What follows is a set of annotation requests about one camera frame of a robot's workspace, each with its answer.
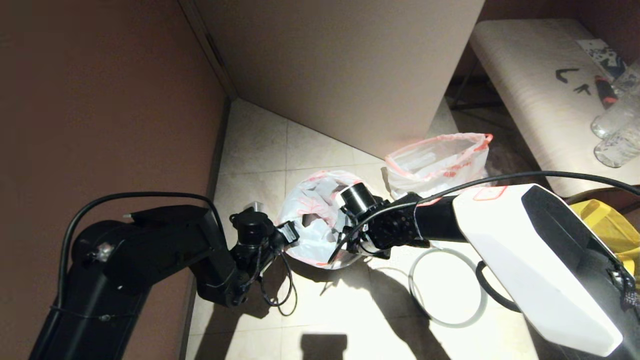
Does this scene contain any grey plastic bin ring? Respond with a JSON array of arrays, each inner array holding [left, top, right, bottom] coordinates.
[[409, 247, 489, 329]]

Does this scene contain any clear bag with black contents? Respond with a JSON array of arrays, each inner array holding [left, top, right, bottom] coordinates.
[[487, 145, 541, 177]]

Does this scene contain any yellow fabric tote bag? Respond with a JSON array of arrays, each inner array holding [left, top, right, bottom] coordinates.
[[567, 199, 640, 278]]

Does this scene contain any black cylindrical wrist motor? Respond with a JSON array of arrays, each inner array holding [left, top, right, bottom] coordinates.
[[230, 210, 276, 247]]

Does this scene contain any beige door panel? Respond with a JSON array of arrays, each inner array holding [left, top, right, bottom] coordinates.
[[192, 0, 485, 160]]

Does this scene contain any light wood grain table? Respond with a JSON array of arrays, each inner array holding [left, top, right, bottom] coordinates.
[[449, 19, 640, 197]]

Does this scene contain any clear plastic bottle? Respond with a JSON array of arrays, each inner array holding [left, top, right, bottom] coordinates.
[[594, 126, 640, 168], [612, 57, 640, 98], [591, 95, 640, 139]]

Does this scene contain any red black screwdriver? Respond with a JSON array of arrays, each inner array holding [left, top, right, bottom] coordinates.
[[595, 75, 619, 109]]

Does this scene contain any printed paper leaflet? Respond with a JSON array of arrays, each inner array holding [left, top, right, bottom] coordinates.
[[576, 39, 628, 80]]

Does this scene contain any black cylindrical wrist camera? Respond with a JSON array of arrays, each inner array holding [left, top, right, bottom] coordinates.
[[335, 182, 381, 222]]

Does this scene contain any black braided cable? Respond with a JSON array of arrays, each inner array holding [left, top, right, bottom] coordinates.
[[259, 250, 299, 317]]

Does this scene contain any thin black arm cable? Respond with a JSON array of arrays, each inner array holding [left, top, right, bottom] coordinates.
[[57, 192, 223, 313]]

